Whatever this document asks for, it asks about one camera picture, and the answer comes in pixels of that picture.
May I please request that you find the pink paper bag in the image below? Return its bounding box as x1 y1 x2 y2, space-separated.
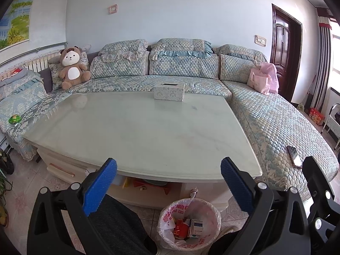
247 68 272 95

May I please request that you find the pink plastic bag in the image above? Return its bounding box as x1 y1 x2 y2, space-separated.
260 62 279 93

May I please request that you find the trash bin with plastic liner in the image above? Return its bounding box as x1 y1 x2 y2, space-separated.
157 198 222 250

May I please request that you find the brown teddy bear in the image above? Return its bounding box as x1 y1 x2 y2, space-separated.
48 46 91 90

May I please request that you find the smartphone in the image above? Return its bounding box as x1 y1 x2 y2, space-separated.
287 146 303 168

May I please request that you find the striped curtain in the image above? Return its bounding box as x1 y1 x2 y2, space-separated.
309 7 332 112

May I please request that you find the grey folded blanket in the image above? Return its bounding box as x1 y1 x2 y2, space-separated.
0 68 30 88

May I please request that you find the person's leg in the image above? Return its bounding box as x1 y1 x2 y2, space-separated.
88 194 158 255
208 230 249 255

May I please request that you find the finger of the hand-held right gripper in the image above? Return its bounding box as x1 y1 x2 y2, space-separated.
302 155 336 218

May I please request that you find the dark wooden door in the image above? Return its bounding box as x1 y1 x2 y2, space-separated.
269 3 303 104

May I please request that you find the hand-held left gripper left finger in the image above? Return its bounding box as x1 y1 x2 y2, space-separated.
27 157 118 255

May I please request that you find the person's left leg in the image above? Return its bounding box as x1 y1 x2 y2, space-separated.
88 194 158 255

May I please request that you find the red cigarette box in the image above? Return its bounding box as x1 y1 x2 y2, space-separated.
174 218 190 239

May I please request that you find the white and blue cigarette box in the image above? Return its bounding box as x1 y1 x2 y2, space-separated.
190 219 204 237

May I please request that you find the landscape wall poster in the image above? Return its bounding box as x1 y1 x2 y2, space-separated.
0 0 34 50

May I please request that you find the metal folding chair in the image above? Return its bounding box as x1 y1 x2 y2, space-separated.
321 103 340 149

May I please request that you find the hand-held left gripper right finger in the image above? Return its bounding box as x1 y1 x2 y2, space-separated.
220 157 312 255

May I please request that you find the red packaging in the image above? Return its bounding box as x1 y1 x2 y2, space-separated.
133 179 170 194

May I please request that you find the grey cushion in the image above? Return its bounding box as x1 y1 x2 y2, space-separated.
38 68 54 94

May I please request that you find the broom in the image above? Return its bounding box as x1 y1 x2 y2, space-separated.
297 75 317 111

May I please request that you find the patterned tissue box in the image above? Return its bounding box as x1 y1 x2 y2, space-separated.
154 83 185 102

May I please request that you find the window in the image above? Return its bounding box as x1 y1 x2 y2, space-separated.
328 27 340 93

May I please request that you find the quilted blue corner sofa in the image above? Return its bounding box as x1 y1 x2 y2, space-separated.
0 38 340 200

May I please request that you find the person's right leg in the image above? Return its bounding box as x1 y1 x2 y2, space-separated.
208 230 249 255

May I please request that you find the white coffee table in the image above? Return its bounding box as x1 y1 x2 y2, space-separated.
23 92 263 213

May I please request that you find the grey wall pipe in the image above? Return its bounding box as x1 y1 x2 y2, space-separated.
0 42 68 67

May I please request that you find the white radiator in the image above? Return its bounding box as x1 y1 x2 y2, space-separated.
21 54 62 73

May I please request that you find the red gift box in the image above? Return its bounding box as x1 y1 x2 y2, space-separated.
309 108 325 125

